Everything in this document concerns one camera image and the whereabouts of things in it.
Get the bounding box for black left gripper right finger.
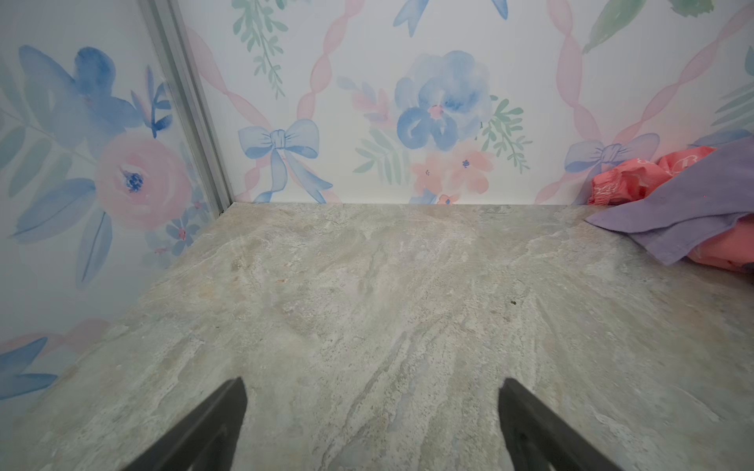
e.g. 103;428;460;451
498;378;620;471

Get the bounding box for grey metal corner post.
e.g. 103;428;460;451
137;0;234;216

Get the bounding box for purple cloth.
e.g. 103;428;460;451
586;137;753;273

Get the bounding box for pink patterned cloth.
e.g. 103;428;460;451
587;146;754;273

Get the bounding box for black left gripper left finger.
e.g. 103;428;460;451
125;378;247;471

